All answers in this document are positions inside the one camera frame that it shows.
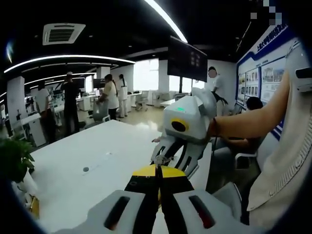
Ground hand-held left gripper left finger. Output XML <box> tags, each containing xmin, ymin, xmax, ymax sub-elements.
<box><xmin>55</xmin><ymin>163</ymin><xmax>161</xmax><ymax>234</ymax></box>

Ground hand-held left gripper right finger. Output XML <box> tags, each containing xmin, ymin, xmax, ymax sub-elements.
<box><xmin>158</xmin><ymin>165</ymin><xmax>247</xmax><ymax>234</ymax></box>

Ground clear plastic bag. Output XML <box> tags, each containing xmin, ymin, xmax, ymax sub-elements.
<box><xmin>152</xmin><ymin>156</ymin><xmax>177</xmax><ymax>169</ymax></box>

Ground grey office chair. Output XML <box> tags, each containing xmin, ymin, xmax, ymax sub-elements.
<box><xmin>207</xmin><ymin>181</ymin><xmax>245</xmax><ymax>222</ymax></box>
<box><xmin>92</xmin><ymin>99</ymin><xmax>111</xmax><ymax>123</ymax></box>

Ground hanging black screen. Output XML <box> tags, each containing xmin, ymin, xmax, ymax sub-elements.
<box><xmin>167</xmin><ymin>36</ymin><xmax>209</xmax><ymax>82</ymax></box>

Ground person's beige clothing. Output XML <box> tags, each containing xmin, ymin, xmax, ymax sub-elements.
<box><xmin>246</xmin><ymin>41</ymin><xmax>312</xmax><ymax>213</ymax></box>

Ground ceiling light strip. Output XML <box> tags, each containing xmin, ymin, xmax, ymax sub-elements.
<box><xmin>143</xmin><ymin>0</ymin><xmax>189</xmax><ymax>44</ymax></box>
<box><xmin>3</xmin><ymin>55</ymin><xmax>136</xmax><ymax>74</ymax></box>

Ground green potted plant white pot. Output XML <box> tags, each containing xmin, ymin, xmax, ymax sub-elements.
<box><xmin>0</xmin><ymin>136</ymin><xmax>39</xmax><ymax>198</ymax></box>

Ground white worn device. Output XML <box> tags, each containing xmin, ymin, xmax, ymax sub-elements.
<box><xmin>295</xmin><ymin>67</ymin><xmax>312</xmax><ymax>93</ymax></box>

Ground ceiling air conditioner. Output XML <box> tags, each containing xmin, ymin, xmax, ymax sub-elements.
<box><xmin>42</xmin><ymin>22</ymin><xmax>86</xmax><ymax>46</ymax></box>

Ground red wrist cord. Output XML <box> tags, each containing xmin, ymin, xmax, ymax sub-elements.
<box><xmin>211</xmin><ymin>117</ymin><xmax>221</xmax><ymax>137</ymax></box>

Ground white frame office chair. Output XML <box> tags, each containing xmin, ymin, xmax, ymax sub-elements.
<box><xmin>234</xmin><ymin>150</ymin><xmax>259</xmax><ymax>170</ymax></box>

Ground white table cable cover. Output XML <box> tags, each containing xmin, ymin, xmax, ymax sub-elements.
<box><xmin>81</xmin><ymin>151</ymin><xmax>115</xmax><ymax>173</ymax></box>

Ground blue white wall display board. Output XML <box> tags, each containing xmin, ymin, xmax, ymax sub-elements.
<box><xmin>235</xmin><ymin>23</ymin><xmax>304</xmax><ymax>142</ymax></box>

